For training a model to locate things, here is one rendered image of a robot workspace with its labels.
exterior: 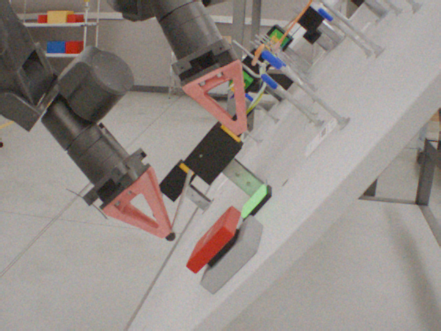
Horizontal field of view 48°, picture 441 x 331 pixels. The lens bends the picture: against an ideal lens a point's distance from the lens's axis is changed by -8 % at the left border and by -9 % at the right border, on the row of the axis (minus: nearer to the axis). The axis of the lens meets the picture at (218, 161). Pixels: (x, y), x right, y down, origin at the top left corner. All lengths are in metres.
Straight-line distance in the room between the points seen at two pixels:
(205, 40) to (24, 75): 0.21
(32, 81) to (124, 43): 7.91
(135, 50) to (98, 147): 7.87
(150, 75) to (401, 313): 7.68
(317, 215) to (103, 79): 0.29
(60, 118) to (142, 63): 7.85
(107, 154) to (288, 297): 0.51
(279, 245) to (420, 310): 0.67
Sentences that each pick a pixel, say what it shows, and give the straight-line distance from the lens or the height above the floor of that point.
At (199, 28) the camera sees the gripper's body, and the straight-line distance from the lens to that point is 0.59.
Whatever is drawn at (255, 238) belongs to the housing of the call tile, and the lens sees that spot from 0.43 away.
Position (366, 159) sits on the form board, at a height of 1.21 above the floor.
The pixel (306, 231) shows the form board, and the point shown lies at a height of 1.15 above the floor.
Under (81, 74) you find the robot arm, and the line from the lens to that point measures 0.58.
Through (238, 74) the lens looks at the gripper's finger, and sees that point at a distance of 0.57.
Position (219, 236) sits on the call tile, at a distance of 0.42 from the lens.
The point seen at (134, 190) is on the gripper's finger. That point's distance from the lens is 0.61.
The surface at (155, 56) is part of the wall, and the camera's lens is 8.40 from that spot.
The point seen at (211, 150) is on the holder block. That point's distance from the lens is 0.59.
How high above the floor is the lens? 1.30
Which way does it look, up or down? 16 degrees down
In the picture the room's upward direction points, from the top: 4 degrees clockwise
